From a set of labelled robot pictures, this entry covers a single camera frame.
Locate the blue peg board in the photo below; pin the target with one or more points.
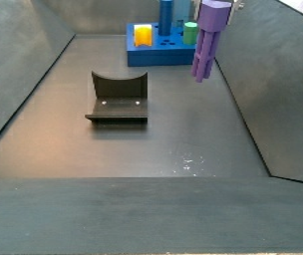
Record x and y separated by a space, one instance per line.
167 51

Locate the green cylinder peg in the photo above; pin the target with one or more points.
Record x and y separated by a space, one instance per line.
189 31

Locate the black curved stand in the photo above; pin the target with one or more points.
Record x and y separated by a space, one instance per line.
121 98

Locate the dark blue cylinder peg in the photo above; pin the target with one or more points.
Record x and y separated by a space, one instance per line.
164 17

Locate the purple three prong peg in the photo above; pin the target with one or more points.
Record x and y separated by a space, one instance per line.
211 21

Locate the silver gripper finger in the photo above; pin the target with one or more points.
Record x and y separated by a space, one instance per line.
238 4

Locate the yellow arch block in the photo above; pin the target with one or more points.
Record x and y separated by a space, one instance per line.
143 35

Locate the light blue rectangular peg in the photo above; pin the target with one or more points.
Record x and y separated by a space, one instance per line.
180 12

